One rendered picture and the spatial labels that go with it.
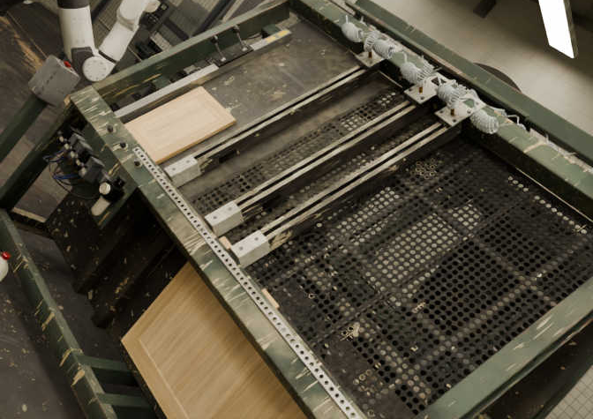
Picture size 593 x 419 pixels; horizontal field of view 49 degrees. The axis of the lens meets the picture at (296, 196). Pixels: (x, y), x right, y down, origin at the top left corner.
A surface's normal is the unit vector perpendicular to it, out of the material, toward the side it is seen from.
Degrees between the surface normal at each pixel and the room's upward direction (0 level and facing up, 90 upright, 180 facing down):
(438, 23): 90
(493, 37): 90
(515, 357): 59
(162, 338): 90
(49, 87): 90
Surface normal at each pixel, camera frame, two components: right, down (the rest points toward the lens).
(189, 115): -0.10, -0.66
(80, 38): 0.43, 0.47
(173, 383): -0.50, -0.33
